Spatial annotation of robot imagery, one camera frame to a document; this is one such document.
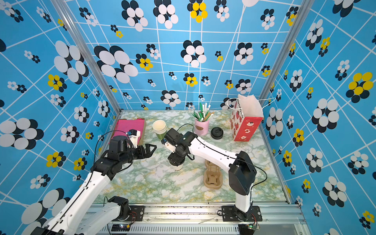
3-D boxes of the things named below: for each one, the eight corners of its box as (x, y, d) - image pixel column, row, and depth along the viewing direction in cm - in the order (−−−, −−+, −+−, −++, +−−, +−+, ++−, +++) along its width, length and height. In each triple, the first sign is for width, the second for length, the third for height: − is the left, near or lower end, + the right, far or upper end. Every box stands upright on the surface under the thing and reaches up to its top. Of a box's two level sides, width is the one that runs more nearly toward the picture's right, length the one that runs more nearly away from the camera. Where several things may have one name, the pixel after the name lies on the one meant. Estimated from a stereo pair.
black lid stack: (211, 139, 105) (211, 136, 102) (210, 130, 110) (210, 127, 107) (223, 139, 105) (224, 136, 102) (221, 130, 110) (222, 127, 107)
